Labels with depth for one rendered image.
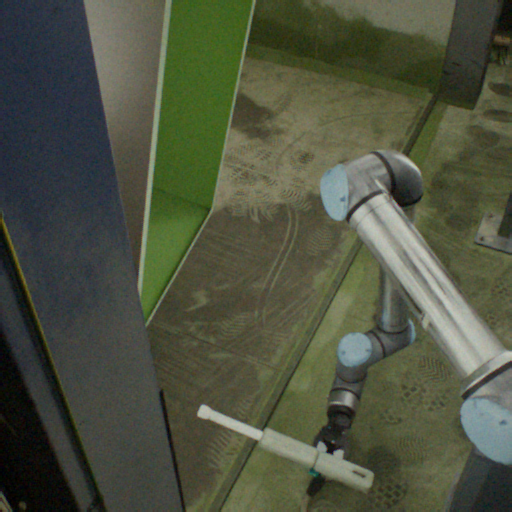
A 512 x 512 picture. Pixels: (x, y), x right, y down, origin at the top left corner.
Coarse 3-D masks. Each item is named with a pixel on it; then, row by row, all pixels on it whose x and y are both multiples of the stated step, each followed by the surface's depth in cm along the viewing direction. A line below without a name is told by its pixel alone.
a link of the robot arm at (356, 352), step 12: (348, 336) 203; (360, 336) 203; (372, 336) 204; (348, 348) 201; (360, 348) 200; (372, 348) 202; (336, 360) 207; (348, 360) 200; (360, 360) 199; (372, 360) 203; (336, 372) 209; (348, 372) 203; (360, 372) 203
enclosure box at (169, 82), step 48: (96, 0) 123; (144, 0) 120; (192, 0) 187; (240, 0) 182; (96, 48) 131; (144, 48) 127; (192, 48) 197; (240, 48) 192; (144, 96) 135; (192, 96) 209; (144, 144) 144; (192, 144) 222; (144, 192) 154; (192, 192) 237; (144, 240) 167; (192, 240) 231; (144, 288) 216
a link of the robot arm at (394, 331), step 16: (400, 160) 167; (400, 176) 167; (416, 176) 171; (400, 192) 170; (416, 192) 172; (400, 208) 175; (384, 272) 191; (384, 288) 194; (384, 304) 197; (400, 304) 196; (384, 320) 201; (400, 320) 200; (384, 336) 204; (400, 336) 204; (384, 352) 204
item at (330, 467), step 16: (208, 416) 192; (224, 416) 192; (256, 432) 191; (272, 432) 191; (272, 448) 189; (288, 448) 189; (304, 448) 190; (304, 464) 190; (320, 464) 188; (336, 464) 189; (352, 464) 189; (320, 480) 195; (336, 480) 190; (352, 480) 187; (368, 480) 187
